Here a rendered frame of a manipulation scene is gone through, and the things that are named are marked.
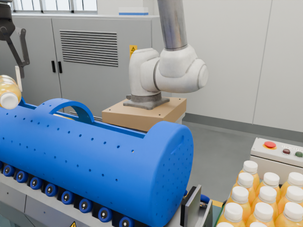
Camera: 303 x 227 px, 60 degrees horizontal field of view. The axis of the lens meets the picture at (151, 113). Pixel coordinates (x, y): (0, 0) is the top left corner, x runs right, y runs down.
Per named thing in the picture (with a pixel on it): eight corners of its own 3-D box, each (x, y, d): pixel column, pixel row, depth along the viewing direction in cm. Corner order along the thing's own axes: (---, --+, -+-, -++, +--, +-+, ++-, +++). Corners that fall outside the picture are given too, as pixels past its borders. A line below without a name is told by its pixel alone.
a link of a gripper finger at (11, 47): (-2, 28, 71) (3, 26, 71) (18, 66, 76) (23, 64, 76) (-2, 28, 68) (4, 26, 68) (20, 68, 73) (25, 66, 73)
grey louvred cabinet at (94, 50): (36, 116, 394) (18, 13, 340) (170, 146, 308) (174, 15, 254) (4, 130, 349) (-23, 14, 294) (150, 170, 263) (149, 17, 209)
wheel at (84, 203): (84, 195, 82) (80, 195, 81) (95, 200, 80) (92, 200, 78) (79, 210, 81) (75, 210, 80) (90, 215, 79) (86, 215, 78)
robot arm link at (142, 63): (142, 87, 144) (139, 46, 138) (171, 90, 135) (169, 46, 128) (123, 94, 132) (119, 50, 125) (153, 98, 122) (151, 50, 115)
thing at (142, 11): (124, 15, 249) (123, 7, 246) (148, 15, 242) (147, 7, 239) (119, 15, 238) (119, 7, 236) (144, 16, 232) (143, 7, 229)
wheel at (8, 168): (10, 163, 99) (5, 162, 98) (17, 166, 97) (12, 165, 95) (5, 174, 98) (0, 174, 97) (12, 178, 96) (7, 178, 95)
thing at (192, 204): (191, 215, 81) (193, 182, 76) (198, 219, 80) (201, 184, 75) (177, 239, 73) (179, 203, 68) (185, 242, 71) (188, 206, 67)
